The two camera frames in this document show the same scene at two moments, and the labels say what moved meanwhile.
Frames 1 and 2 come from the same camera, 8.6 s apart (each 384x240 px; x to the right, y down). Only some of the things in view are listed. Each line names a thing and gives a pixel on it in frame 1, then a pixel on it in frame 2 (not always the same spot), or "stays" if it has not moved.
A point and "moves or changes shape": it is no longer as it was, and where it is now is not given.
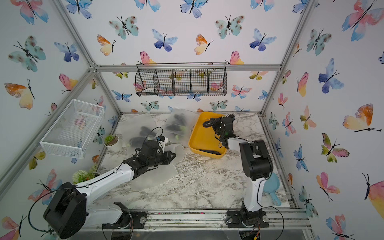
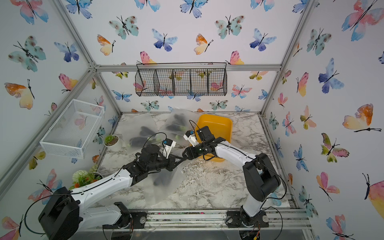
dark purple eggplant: x=145 y=133 stays
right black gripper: x=214 y=123 -> x=190 y=150
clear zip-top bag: x=161 y=175 moves or changes shape
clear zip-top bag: x=138 y=129 stays
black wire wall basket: x=181 y=79 stays
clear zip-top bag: x=179 y=126 stays
